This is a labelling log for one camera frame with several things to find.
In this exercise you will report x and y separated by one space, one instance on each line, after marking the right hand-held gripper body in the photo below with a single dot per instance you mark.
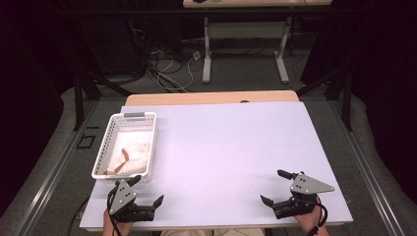
306 185

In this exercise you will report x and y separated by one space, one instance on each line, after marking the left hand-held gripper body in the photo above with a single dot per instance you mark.
122 196

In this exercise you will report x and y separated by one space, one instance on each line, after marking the cream baby bodysuit brown trim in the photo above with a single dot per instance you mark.
137 157

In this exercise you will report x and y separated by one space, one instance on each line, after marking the white plastic basket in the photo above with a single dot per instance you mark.
131 119

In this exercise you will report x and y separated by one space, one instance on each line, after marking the person's left hand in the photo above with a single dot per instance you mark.
109 227

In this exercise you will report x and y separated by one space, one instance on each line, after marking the person's right hand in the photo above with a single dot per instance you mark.
311 224

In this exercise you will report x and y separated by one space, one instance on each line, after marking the white table mat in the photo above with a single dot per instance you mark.
295 124

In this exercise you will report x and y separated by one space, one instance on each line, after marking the dark table grommet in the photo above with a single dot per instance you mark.
244 101

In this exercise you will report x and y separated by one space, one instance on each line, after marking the black metal stand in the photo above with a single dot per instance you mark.
346 105
78 105

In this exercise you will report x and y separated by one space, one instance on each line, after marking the light wooden table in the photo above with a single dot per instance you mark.
213 97

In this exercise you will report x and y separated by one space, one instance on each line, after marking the dark curtain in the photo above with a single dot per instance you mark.
26 98
393 98

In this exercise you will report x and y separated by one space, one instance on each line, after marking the white plug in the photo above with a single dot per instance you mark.
196 55

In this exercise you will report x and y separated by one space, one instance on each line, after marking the white-legged background desk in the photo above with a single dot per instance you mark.
206 49

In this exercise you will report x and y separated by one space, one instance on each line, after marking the metal floor rail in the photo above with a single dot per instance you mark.
59 165
364 167

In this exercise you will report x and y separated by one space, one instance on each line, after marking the black floor socket frame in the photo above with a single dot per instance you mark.
78 141

